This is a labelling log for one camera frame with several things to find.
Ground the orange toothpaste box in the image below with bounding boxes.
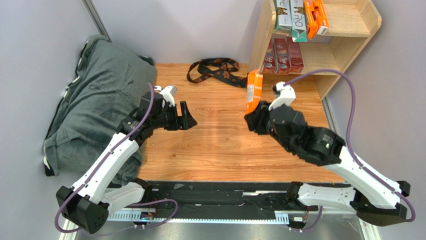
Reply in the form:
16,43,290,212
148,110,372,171
313,0,330,36
245,69,263,115
303,0,319,40

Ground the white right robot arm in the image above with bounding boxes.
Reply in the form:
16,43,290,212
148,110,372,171
244,100,415,227

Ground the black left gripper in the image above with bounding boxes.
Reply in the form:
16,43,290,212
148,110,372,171
151,100,197,131

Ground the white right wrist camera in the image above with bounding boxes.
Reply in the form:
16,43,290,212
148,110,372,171
268,81,296,111

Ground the red 3D toothpaste box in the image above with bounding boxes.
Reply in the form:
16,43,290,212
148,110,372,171
261,39,277,74
273,38,291,75

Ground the black orange patterned strap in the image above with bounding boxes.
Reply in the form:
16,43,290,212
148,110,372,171
186,57,251,89

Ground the silver red toothpaste box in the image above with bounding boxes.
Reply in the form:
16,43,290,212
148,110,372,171
286,37,304,73

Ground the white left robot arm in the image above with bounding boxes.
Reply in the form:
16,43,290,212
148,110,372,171
55,92,198,234

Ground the dark green pillow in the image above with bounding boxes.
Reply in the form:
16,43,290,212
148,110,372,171
43,35,157,177

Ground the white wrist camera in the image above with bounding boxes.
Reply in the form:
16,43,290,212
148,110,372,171
154,85,178,107
268,81,296,111

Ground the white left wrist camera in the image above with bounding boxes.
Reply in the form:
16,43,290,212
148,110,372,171
154,85,178,107

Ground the silver teal Oral toothpaste box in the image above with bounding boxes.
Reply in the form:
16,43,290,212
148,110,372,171
274,0,293,36

